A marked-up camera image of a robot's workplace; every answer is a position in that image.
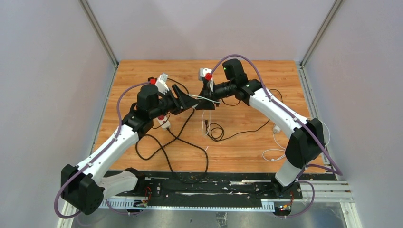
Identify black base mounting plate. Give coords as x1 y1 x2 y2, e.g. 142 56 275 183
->
104 171 337 217

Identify aluminium frame rail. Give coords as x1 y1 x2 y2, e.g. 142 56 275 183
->
61 172 361 228

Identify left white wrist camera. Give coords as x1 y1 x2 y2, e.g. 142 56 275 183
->
148 73 170 95

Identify black power strip cord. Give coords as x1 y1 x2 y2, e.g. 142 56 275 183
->
135 78 210 184

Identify white charger cable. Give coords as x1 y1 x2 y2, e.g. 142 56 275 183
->
188 94 221 136

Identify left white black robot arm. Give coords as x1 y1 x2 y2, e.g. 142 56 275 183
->
54 83 199 219

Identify thin black usb cable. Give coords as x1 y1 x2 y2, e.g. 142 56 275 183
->
204 119 273 143

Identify white red power strip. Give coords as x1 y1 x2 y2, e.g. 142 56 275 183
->
157 113 171 130

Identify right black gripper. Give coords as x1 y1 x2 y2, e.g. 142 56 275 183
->
196 80 236 111

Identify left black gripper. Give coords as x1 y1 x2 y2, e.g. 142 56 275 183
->
150 85 199 119

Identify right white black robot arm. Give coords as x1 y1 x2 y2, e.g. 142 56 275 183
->
196 58 325 199

